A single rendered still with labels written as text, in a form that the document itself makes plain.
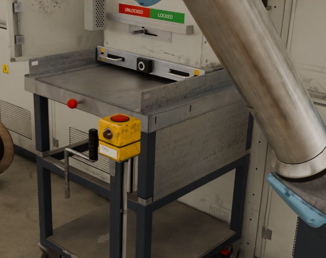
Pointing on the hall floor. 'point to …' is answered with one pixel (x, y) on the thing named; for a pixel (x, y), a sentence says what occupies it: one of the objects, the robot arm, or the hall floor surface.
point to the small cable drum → (0, 148)
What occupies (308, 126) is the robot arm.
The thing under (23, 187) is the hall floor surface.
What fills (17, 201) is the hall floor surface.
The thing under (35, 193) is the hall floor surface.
